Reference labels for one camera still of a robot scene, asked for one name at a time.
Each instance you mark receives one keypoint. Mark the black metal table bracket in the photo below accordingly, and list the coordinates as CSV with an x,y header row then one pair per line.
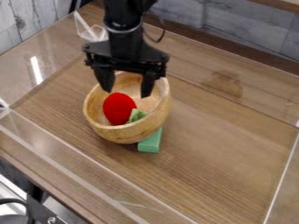
x,y
41,214

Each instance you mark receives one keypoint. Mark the green rectangular block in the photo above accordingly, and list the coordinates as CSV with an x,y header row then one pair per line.
x,y
150,145

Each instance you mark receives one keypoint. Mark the clear acrylic corner bracket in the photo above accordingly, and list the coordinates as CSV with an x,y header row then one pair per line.
x,y
93,33

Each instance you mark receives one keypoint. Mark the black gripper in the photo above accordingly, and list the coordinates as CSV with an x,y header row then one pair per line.
x,y
147,61

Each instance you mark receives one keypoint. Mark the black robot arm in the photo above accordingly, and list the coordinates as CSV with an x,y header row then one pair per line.
x,y
123,23

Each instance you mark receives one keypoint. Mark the wooden bowl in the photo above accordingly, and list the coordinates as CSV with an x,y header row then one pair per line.
x,y
155,105

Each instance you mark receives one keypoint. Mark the red strawberry toy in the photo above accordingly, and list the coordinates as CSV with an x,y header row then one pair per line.
x,y
121,109

